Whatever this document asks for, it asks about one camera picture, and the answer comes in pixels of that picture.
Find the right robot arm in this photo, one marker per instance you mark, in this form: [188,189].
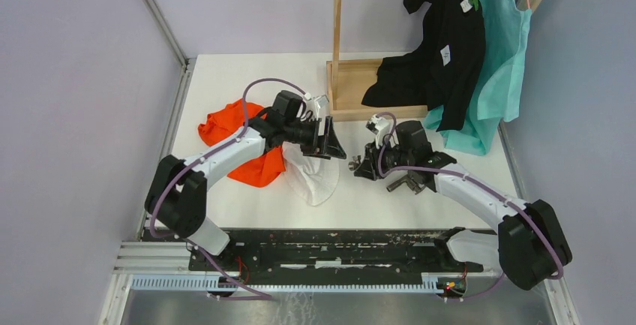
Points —
[527,243]

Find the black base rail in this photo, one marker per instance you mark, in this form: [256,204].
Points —
[341,257]

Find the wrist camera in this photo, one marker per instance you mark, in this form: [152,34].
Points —
[319,106]
[381,128]

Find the aluminium frame rail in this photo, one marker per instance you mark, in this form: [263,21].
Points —
[137,257]

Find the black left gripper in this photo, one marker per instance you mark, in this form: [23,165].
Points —
[321,148]

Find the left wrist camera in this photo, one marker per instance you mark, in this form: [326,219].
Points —
[319,106]

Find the black t-shirt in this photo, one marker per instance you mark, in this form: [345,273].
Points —
[442,72]

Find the white bucket hat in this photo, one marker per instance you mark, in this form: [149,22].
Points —
[313,179]

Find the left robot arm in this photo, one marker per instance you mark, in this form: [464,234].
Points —
[177,197]

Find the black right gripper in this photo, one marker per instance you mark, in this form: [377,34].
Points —
[368,167]

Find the silver angle valve fitting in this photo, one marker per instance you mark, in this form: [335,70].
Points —
[355,163]

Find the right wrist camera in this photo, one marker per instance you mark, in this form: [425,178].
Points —
[381,128]

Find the teal garment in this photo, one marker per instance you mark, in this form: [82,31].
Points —
[497,93]

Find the wooden clothes rack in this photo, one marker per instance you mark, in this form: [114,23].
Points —
[364,32]

